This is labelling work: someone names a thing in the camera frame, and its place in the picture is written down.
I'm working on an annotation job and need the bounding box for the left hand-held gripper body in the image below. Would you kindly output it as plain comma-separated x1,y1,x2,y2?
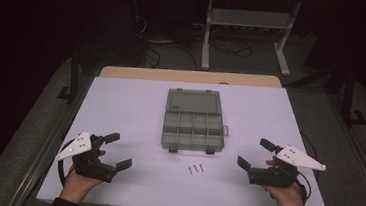
53,127,122,185

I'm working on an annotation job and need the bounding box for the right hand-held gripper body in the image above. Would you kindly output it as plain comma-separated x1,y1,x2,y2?
245,141,330,193

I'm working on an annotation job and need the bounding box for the grey plastic compartment box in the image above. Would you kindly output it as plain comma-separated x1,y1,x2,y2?
160,85,233,158

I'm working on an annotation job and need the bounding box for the person's left hand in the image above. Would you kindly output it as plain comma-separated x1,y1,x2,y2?
58,146,108,206

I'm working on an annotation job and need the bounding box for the person's right hand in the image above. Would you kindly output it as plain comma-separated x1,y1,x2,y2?
259,158,311,206

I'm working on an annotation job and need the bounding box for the white table board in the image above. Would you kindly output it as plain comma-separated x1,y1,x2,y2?
35,67,341,206

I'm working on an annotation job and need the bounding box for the black metal stand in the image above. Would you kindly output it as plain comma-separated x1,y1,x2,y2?
56,47,83,104
339,65,366,129

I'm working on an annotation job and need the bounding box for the wooden table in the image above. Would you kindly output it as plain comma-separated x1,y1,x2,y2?
98,60,284,94

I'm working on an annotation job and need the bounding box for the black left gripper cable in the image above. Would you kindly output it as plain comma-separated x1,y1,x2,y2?
55,137,79,188

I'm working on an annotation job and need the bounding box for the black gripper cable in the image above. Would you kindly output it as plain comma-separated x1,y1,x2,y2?
55,137,79,188
293,130,325,206

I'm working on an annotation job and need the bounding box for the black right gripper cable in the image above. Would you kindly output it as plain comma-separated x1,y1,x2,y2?
293,130,325,206

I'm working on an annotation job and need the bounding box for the black floor cable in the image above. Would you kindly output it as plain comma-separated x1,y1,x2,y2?
143,39,201,73
207,35,255,59

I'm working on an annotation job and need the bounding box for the white metal stand frame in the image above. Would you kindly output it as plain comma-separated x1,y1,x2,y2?
199,0,303,79

